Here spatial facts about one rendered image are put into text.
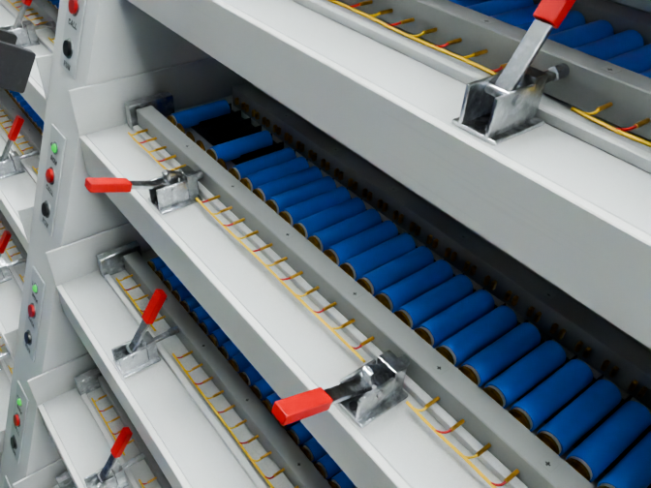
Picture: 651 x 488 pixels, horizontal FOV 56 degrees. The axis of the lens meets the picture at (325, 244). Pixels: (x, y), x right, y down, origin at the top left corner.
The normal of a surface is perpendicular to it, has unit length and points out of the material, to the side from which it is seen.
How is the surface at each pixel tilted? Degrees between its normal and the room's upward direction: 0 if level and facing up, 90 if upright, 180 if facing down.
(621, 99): 110
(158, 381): 20
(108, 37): 90
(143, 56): 90
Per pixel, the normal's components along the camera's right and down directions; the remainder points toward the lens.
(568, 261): -0.79, 0.36
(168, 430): 0.05, -0.77
